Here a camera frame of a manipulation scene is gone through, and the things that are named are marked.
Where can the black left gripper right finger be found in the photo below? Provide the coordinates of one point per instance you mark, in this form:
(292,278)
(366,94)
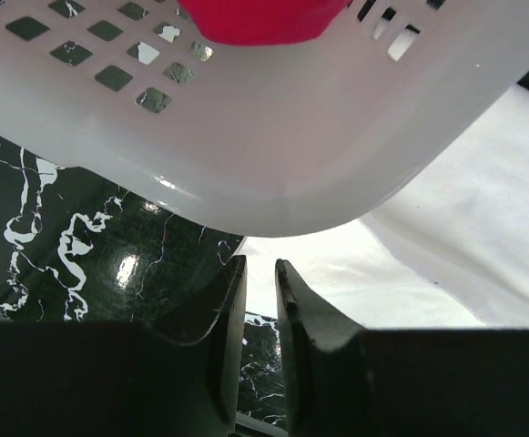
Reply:
(343,379)

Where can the crumpled pink t-shirt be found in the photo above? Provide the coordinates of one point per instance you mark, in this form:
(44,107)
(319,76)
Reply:
(262,22)

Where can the white printed t-shirt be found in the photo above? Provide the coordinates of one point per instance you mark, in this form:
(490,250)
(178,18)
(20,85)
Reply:
(451,249)

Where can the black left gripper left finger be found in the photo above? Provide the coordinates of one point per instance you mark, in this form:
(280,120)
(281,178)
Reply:
(178,376)

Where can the white plastic basket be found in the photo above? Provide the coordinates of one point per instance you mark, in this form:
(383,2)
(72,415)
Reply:
(267,141)

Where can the black marble pattern mat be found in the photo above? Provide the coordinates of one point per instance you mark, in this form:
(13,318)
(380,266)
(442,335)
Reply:
(75,247)

